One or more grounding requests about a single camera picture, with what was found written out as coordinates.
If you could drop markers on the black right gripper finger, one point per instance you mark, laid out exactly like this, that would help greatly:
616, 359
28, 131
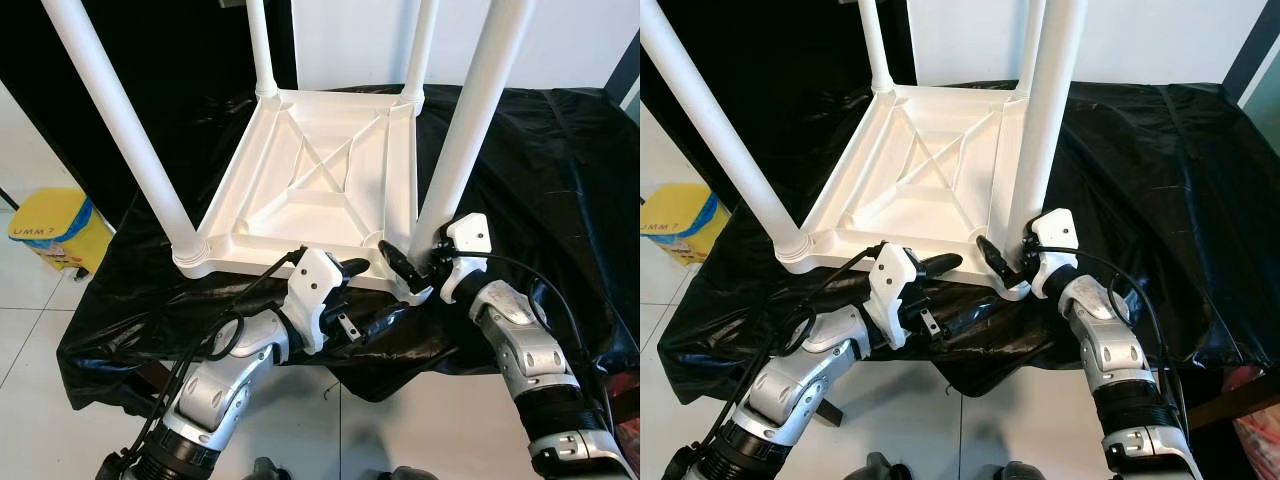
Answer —
1000, 264
404, 268

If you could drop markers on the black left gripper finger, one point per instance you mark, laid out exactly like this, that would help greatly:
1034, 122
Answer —
355, 267
960, 313
383, 317
941, 263

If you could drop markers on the white plastic table top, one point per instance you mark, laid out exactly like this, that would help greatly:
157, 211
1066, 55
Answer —
320, 160
930, 160

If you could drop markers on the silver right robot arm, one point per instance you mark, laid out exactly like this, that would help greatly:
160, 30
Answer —
525, 345
1115, 345

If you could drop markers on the black plastic table cover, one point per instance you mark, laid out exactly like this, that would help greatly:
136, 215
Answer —
1180, 200
560, 200

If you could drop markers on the grey robot right foot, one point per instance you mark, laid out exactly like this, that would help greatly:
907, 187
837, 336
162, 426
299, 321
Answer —
412, 473
1015, 472

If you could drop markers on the grey robot foot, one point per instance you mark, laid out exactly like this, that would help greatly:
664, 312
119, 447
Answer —
1015, 472
412, 473
888, 468
265, 470

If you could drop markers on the grey robot left foot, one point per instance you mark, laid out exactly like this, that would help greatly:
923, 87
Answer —
888, 468
265, 470

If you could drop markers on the yellow cardboard box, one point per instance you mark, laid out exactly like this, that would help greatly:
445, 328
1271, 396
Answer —
680, 225
55, 235

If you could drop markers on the black door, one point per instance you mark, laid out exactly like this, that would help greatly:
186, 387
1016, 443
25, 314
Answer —
780, 70
170, 70

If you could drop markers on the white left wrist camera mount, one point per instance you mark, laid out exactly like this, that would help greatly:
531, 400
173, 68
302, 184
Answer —
315, 285
893, 280

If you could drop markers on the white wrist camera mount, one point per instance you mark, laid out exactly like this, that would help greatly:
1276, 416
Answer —
893, 280
315, 285
1055, 232
468, 238

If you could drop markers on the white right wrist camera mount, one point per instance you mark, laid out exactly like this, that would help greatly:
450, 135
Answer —
468, 238
1055, 232

